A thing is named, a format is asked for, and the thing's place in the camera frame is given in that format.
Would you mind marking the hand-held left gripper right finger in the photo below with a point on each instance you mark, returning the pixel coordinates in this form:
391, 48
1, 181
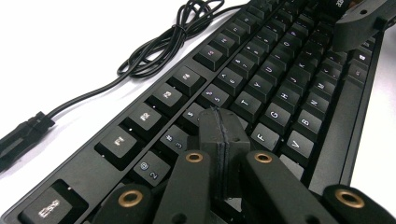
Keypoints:
235, 143

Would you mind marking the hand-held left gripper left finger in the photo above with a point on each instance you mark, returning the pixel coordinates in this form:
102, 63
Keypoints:
211, 133

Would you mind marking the black computer keyboard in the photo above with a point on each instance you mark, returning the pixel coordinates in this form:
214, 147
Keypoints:
274, 118

